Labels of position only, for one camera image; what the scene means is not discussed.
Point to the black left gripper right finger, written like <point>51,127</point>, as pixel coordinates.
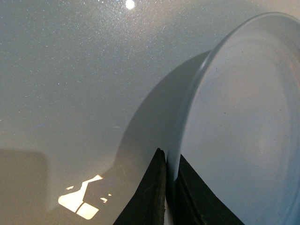
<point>195,203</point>

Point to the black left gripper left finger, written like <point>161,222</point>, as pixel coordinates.
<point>147,206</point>

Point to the grey-blue round plate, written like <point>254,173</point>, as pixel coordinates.
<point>238,124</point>

